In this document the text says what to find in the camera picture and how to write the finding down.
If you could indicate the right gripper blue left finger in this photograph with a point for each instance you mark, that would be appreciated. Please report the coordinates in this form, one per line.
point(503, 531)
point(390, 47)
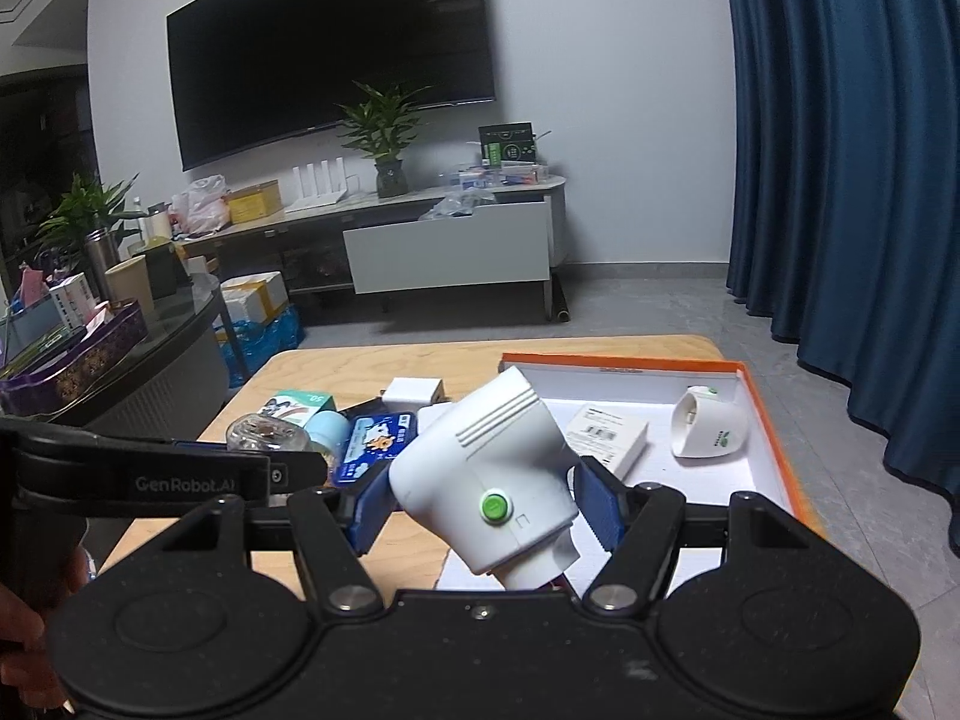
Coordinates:
point(370, 503)

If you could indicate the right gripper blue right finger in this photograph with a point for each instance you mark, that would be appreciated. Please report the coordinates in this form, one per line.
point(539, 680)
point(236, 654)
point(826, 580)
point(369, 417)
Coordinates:
point(608, 505)

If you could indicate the small white paper box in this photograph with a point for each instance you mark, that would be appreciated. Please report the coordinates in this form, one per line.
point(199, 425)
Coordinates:
point(615, 440)

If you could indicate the blue tin box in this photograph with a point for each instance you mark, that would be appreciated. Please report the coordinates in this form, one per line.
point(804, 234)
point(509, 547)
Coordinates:
point(372, 439)

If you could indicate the toothpick jar blue lid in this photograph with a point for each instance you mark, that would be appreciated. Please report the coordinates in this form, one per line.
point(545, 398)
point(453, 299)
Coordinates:
point(329, 432)

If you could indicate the white plug-in vaporizer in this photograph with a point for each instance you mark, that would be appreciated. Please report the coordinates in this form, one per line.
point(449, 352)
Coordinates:
point(704, 426)
point(490, 478)

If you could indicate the white square charger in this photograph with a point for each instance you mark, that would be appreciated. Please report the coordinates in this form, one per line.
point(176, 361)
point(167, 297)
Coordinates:
point(413, 392)

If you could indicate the teal bandage box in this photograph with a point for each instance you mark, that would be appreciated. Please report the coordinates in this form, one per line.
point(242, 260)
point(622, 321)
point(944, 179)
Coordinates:
point(297, 406)

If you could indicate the clear liquid refill bottle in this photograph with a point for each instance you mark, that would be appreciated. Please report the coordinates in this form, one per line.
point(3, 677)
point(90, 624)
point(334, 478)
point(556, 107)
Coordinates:
point(265, 433)

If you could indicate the white rounded usb charger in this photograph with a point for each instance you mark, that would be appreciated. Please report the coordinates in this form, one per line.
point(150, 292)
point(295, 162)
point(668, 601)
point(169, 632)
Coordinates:
point(429, 415)

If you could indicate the person's left hand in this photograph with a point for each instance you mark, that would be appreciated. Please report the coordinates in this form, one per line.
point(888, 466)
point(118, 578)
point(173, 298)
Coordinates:
point(26, 672)

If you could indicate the purple decorated tin box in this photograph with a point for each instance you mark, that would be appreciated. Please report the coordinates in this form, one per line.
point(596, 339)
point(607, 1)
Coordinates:
point(44, 389)

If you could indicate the orange white shallow box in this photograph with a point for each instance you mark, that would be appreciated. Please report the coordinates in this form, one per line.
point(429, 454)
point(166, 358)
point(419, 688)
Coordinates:
point(649, 389)

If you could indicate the black glass side table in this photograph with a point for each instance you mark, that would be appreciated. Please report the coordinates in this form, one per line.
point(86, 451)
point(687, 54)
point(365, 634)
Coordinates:
point(172, 384)

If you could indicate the blue plastic bag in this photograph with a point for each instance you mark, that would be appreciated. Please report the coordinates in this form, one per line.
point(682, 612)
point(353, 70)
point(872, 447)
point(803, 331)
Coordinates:
point(259, 343)

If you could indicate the steel thermos bottle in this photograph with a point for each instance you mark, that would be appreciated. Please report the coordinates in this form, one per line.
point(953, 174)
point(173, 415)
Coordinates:
point(102, 255)

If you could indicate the white foam box with tape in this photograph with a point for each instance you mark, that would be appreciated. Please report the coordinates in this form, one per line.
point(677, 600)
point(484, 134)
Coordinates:
point(257, 298)

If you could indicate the potted plant on side table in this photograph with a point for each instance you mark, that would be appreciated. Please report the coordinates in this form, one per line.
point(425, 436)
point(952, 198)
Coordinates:
point(87, 204)

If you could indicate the white tv cabinet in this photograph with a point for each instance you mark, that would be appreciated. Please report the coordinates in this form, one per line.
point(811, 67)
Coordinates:
point(382, 246)

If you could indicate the white plastic bag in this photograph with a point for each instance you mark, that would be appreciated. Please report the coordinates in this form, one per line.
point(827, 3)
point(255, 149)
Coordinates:
point(200, 208)

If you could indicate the white wifi router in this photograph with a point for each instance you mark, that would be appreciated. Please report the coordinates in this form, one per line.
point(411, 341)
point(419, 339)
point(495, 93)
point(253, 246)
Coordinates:
point(318, 185)

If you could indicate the yellow cardboard box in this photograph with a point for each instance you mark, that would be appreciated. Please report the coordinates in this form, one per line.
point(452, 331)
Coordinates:
point(254, 202)

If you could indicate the black green display box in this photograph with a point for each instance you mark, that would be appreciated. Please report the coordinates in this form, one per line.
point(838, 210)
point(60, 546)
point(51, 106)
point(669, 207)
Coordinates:
point(508, 143)

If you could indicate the potted plant on cabinet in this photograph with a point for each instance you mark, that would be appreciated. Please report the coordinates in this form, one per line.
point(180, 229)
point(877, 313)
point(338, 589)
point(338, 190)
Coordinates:
point(381, 123)

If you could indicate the dark blue curtain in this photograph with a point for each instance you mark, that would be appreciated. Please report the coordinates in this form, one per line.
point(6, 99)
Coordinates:
point(845, 231)

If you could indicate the wall mounted black television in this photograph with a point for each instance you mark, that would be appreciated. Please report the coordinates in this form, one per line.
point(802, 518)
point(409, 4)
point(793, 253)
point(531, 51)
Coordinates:
point(245, 73)

